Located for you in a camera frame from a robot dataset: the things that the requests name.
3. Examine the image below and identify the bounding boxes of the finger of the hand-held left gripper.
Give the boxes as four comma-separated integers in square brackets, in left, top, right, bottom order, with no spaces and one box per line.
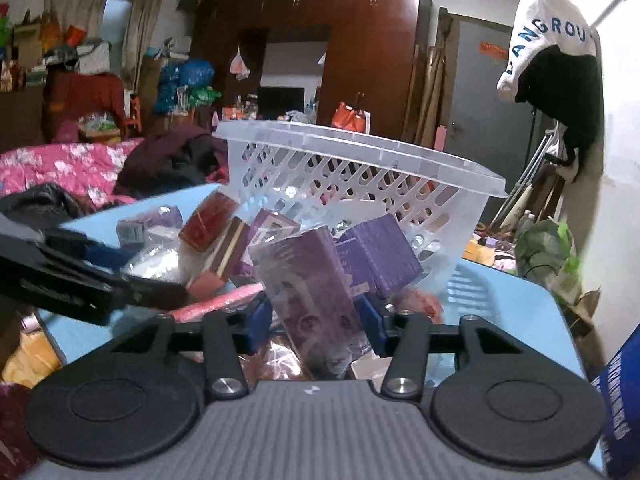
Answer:
[118,273,199,312]
[44,229,135,274]

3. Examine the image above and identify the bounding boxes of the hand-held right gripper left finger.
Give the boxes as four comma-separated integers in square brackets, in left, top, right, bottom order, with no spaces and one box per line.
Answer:
[111,296,274,402]

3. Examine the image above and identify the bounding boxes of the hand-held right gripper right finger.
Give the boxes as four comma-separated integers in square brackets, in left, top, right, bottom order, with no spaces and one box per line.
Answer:
[356,294,523,402]

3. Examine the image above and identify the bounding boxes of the purple portrait-print packet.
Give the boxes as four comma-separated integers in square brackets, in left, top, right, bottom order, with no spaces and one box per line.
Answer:
[248,225,370,382]

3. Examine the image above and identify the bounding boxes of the clear plastic basket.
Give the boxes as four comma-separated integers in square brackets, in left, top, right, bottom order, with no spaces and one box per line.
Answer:
[212,119,510,306]

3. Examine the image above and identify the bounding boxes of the long pink packet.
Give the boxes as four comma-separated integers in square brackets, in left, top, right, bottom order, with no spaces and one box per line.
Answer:
[168,282,265,322]

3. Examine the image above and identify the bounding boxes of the pink box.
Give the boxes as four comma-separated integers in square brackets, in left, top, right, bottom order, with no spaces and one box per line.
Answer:
[186,269,227,302]

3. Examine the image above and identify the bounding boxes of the pale purple box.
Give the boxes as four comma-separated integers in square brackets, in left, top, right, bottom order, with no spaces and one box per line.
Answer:
[116,205,185,247]

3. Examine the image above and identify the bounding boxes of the brown striped box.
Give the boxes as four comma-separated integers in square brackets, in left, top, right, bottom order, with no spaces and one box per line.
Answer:
[204,217,252,282]

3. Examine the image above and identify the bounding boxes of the red box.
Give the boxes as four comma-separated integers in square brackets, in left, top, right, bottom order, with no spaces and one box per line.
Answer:
[178,190,241,252]

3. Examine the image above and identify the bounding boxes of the small purple box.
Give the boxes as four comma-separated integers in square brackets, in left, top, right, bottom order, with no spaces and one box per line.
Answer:
[249,208,302,247]

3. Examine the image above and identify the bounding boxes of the pink floral blanket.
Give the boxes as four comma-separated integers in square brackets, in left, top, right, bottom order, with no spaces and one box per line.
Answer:
[0,139,146,211]

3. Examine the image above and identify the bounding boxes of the dark clothes pile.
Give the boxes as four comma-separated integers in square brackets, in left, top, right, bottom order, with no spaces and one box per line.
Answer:
[113,125,231,200]

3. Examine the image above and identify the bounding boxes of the dark red cloth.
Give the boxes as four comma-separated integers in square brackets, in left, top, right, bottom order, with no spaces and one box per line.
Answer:
[0,382,42,479]

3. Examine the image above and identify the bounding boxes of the green plastic bag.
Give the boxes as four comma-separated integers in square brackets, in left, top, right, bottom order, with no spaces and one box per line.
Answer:
[514,218,582,306]

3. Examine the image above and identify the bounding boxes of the blue plastic bag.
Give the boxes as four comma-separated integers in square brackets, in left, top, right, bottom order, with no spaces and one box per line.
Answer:
[153,59,217,114]

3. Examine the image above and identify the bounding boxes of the red paper bag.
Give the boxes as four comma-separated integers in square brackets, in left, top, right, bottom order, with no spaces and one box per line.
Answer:
[331,101,373,134]

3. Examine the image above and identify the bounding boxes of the black television screen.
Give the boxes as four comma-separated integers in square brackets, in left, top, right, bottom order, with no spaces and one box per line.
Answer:
[257,86,307,120]

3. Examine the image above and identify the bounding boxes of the hanging pink plastic bag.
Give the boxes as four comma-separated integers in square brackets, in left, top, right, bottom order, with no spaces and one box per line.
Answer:
[229,46,252,81]

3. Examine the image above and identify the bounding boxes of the beige curtain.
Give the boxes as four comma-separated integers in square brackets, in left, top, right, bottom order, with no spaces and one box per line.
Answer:
[42,0,169,92]

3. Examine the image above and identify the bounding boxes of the blue printed bag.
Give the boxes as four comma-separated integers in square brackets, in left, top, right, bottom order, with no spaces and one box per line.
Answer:
[589,324,640,479]

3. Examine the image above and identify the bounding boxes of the grey door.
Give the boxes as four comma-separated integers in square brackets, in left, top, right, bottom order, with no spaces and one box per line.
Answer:
[434,8,546,161]

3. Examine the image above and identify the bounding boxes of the brown wooden wardrobe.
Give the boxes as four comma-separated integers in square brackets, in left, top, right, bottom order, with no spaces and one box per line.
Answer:
[190,0,434,142]

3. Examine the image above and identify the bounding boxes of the white and black hanging garment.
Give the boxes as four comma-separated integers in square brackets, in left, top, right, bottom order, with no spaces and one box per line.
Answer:
[496,0,604,184]

